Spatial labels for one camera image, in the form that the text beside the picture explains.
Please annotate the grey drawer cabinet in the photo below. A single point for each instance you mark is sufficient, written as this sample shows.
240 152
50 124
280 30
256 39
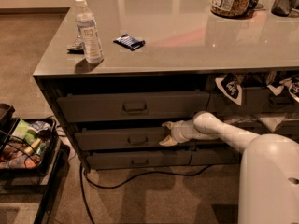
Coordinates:
186 48

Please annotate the black tray with snacks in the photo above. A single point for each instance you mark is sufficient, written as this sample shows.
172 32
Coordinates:
13 159

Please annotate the dark glass container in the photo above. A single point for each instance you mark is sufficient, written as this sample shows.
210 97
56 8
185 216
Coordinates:
283 8

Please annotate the clear plastic water bottle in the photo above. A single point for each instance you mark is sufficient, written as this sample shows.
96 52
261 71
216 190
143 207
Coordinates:
88 32

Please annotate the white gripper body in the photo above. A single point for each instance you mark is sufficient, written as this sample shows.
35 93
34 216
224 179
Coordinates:
177 132

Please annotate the silver foil snack packet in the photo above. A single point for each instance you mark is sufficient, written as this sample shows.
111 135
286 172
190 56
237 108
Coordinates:
76 47

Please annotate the blue snack bar wrapper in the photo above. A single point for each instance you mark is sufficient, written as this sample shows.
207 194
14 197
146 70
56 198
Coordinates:
129 42

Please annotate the green snack bag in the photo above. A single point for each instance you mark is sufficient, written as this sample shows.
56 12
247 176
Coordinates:
31 134

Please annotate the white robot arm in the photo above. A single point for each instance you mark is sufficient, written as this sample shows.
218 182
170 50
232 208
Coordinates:
269 170

